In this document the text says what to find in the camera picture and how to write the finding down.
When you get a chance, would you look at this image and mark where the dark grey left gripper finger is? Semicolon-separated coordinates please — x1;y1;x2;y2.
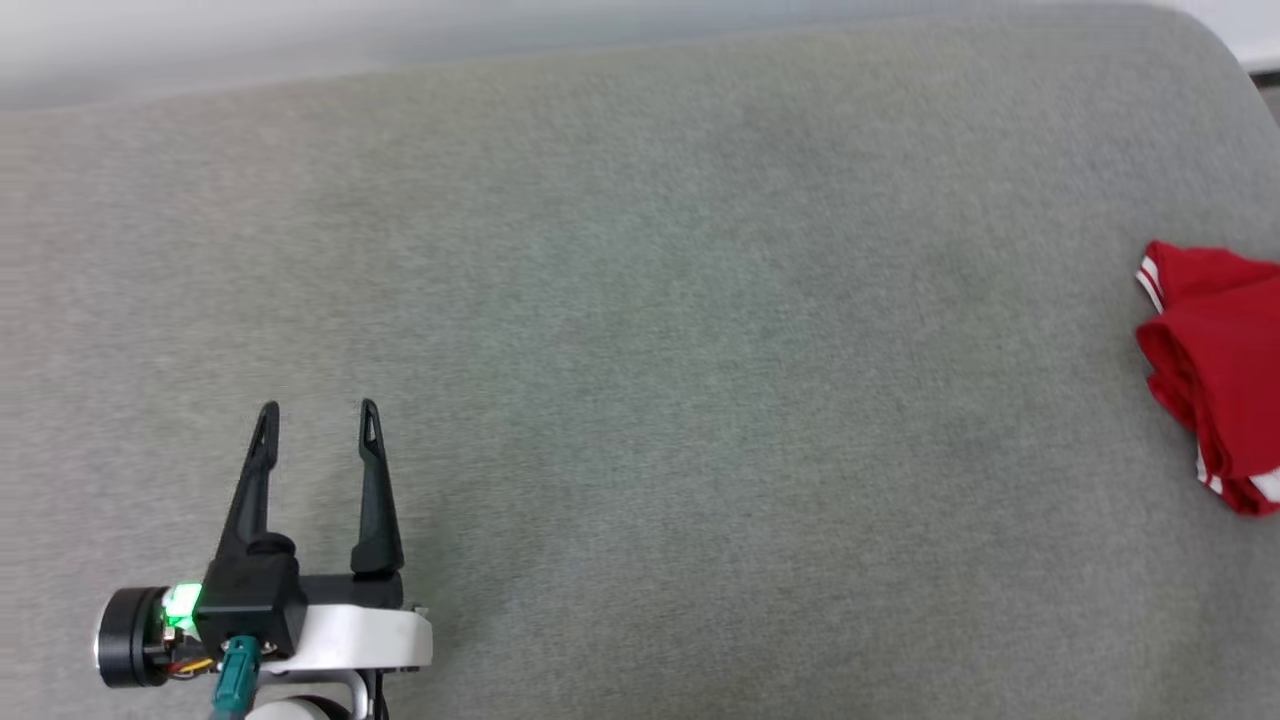
214;401;282;561
349;399;407;577

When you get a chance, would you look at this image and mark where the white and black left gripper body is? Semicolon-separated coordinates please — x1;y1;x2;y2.
95;570;434;689

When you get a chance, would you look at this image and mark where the red basketball jersey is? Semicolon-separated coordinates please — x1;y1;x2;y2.
1135;240;1280;518

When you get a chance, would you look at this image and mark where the teal plug camera cable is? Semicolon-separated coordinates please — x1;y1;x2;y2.
208;637;263;720

